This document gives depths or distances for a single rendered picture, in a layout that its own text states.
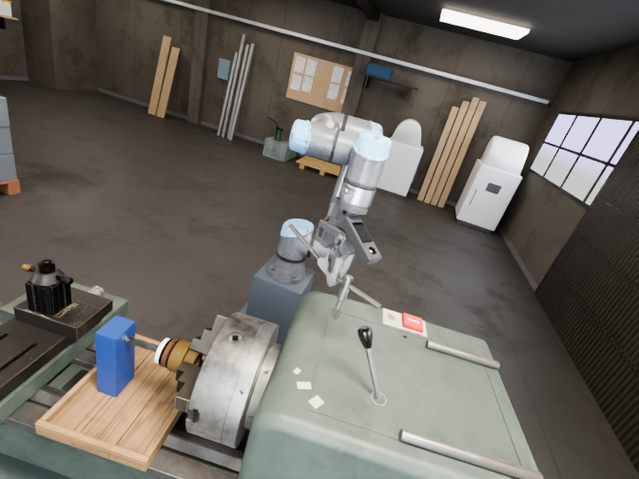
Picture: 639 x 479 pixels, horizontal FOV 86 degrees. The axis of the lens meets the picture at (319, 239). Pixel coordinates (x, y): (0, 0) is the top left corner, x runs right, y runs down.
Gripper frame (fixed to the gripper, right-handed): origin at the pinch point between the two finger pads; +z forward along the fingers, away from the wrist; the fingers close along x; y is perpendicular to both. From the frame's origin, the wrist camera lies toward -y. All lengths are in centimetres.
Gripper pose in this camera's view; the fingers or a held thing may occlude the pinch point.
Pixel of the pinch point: (334, 282)
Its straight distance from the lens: 83.9
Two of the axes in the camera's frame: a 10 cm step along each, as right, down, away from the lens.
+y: -6.8, -4.5, 5.8
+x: -6.9, 1.0, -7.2
